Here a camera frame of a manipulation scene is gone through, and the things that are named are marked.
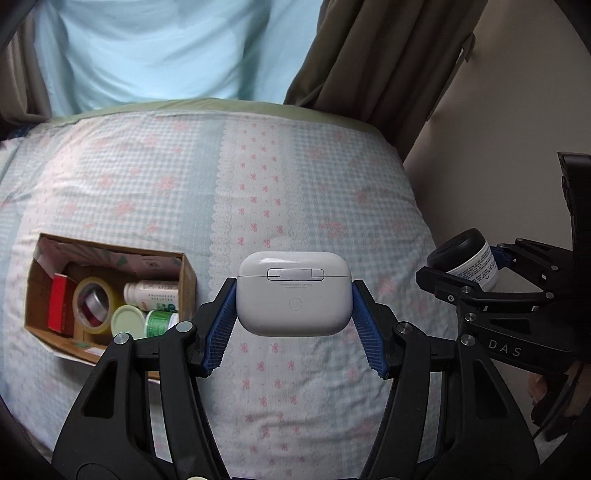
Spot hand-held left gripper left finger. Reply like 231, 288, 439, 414
52, 277, 238, 480

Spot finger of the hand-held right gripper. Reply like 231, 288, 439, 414
416, 265, 557, 321
491, 237, 574, 289

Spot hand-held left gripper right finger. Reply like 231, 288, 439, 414
352, 278, 540, 480

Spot white jar with black lid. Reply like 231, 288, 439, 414
427, 229, 498, 292

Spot cardboard box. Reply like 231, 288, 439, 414
24, 233, 199, 381

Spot green jar with white lid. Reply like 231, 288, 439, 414
145, 309, 181, 337

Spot white pill bottle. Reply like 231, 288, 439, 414
123, 279, 180, 311

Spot white earbuds case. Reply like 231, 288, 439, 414
236, 251, 354, 337

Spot jar with pale green lid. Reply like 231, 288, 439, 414
110, 305, 147, 344

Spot yellow tape roll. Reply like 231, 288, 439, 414
73, 277, 123, 334

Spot small red jar silver lid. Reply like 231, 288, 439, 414
83, 288, 112, 324

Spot red carton box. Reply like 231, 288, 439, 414
47, 273, 79, 335

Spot person's right hand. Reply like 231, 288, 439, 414
527, 370, 568, 409

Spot checked floral bed sheet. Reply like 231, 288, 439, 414
0, 108, 462, 480

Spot curtain tie-back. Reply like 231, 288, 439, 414
457, 28, 478, 63

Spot green mattress cover edge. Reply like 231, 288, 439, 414
46, 98, 370, 134

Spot brown curtain with tie-back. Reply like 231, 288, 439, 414
283, 0, 490, 160

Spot light blue hanging cloth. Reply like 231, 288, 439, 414
34, 0, 324, 116

